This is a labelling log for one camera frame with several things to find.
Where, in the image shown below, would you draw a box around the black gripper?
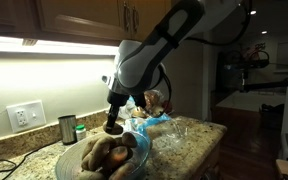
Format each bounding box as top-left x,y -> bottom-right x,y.
105,89 -> 131,133

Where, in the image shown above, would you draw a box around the brown potato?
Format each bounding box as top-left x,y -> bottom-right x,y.
81,138 -> 98,162
75,169 -> 108,180
102,121 -> 124,136
121,132 -> 138,149
108,162 -> 137,180
102,145 -> 131,173
87,137 -> 117,171

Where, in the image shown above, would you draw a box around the white crumpled plastic bag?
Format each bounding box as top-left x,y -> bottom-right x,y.
117,96 -> 138,120

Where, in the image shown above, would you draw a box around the clear and blue potato bag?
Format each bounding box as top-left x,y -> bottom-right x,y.
123,112 -> 189,148

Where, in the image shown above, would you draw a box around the clear bag with brown produce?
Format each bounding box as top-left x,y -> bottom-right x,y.
143,89 -> 167,118

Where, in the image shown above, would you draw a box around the clear glass bowl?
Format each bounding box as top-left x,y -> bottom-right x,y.
54,129 -> 151,180

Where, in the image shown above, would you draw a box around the metal cup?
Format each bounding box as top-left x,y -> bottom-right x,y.
57,114 -> 78,145

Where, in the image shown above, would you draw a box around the under cabinet light strip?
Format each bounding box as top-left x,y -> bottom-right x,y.
0,34 -> 120,56

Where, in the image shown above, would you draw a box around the wooden upper cabinets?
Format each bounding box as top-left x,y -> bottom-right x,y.
0,0 -> 172,48

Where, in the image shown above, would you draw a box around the red bicycle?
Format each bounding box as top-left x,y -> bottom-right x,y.
242,41 -> 272,69

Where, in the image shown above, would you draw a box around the black trash bin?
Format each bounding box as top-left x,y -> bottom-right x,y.
259,103 -> 286,132

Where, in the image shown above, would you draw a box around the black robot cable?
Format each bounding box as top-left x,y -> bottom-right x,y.
152,0 -> 253,118

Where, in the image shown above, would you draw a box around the white outlet and switch plate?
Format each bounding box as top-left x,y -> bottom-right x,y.
5,99 -> 47,134

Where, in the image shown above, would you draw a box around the black power cord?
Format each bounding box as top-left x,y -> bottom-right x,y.
0,143 -> 52,176

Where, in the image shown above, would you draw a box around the metal cabinet handle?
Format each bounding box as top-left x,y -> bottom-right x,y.
132,4 -> 141,33
122,0 -> 132,33

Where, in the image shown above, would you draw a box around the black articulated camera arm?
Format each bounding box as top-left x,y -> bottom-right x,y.
217,49 -> 288,93

